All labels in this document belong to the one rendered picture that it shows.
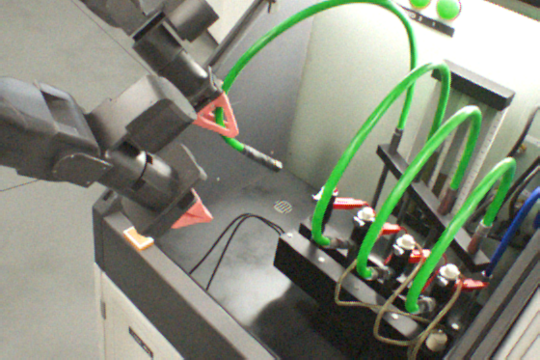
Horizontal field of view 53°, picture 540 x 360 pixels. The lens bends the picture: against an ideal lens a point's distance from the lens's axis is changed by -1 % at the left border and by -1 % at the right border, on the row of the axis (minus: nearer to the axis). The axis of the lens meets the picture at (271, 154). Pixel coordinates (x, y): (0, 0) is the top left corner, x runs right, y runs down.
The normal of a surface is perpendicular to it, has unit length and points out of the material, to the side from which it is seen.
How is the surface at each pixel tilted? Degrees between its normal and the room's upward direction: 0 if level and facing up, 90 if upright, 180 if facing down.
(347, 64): 90
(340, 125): 90
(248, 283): 0
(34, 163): 104
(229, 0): 90
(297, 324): 0
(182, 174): 45
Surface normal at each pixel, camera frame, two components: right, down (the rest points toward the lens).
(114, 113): -0.39, -0.28
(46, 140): 0.55, 0.70
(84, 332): 0.15, -0.80
